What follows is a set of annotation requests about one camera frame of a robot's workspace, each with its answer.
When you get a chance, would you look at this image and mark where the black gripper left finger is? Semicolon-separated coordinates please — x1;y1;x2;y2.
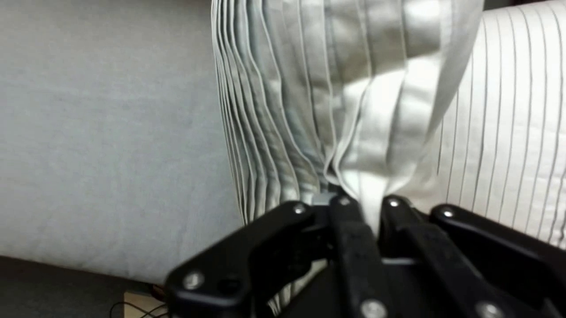
164;194;394;318

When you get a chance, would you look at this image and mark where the small cream pleated pillow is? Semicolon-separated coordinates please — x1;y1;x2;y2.
208;0;486;234
399;0;566;249

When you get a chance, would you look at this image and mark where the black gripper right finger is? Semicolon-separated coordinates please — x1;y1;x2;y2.
380;196;566;318

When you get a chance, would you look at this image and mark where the grey fabric sofa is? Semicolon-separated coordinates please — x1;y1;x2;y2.
0;0;245;287

